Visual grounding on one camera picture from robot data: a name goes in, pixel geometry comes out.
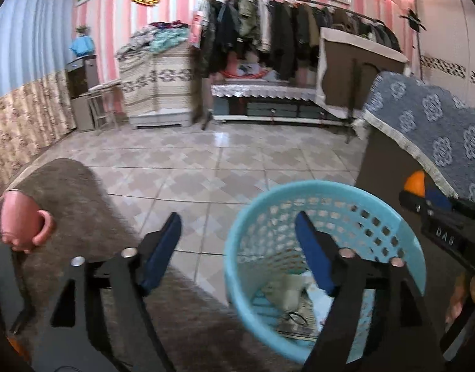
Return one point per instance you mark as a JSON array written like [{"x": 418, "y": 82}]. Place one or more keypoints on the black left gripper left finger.
[{"x": 98, "y": 319}]

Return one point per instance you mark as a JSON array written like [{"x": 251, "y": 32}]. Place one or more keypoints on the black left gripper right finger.
[{"x": 400, "y": 333}]

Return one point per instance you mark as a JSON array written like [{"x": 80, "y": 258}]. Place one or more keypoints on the white paper trash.
[{"x": 294, "y": 306}]

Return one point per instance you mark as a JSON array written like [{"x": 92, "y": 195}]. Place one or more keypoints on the light blue plastic trash basket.
[{"x": 262, "y": 244}]

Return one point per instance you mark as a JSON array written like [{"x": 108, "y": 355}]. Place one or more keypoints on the person right hand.
[{"x": 464, "y": 289}]

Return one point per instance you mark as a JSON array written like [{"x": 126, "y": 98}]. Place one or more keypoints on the blue patterned fringed cloth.
[{"x": 429, "y": 123}]

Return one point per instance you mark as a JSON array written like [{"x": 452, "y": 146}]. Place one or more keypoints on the black rectangular case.
[{"x": 16, "y": 308}]

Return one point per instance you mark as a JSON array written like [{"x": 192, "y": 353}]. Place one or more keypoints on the brown shaggy table cover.
[{"x": 197, "y": 331}]

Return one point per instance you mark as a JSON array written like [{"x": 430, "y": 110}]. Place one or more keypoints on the pink ceramic mug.
[{"x": 24, "y": 226}]

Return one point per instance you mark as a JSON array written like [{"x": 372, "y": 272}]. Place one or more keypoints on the covered television back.
[{"x": 347, "y": 67}]

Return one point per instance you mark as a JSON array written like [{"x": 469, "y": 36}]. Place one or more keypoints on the small metal stool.
[{"x": 101, "y": 102}]

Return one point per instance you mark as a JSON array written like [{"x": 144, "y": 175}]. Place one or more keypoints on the cabinet with patterned cover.
[{"x": 161, "y": 89}]

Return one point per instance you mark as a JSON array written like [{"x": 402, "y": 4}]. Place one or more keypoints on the grey water dispenser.
[{"x": 82, "y": 74}]

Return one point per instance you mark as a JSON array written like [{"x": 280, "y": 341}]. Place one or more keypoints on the low tv cabinet lace cover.
[{"x": 274, "y": 102}]

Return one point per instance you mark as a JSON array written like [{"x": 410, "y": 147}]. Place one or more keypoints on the blue cover on dispenser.
[{"x": 82, "y": 46}]

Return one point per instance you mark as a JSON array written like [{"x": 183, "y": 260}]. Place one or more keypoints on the blue and floral curtain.
[{"x": 35, "y": 106}]

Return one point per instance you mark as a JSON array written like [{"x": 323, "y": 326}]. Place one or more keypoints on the clothes rack with dark garments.
[{"x": 245, "y": 38}]

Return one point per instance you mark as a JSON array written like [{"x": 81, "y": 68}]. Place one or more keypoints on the pile of folded clothes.
[{"x": 155, "y": 38}]

